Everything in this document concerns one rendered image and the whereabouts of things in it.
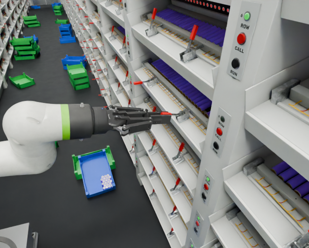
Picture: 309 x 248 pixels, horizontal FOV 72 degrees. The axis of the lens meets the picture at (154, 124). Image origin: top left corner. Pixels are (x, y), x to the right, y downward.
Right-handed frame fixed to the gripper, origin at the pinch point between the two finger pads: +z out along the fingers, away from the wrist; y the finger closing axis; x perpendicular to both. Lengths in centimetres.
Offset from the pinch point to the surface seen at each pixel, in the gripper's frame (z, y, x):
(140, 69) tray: 9.6, -43.3, -0.4
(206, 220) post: 11.1, 23.8, -22.5
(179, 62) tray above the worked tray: 2.4, -0.4, 17.5
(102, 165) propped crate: 3, -68, -87
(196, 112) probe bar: 11.0, 3.0, 3.2
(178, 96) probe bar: 10.9, -8.5, 3.1
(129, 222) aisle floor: 10, -21, -93
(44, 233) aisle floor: -38, -34, -103
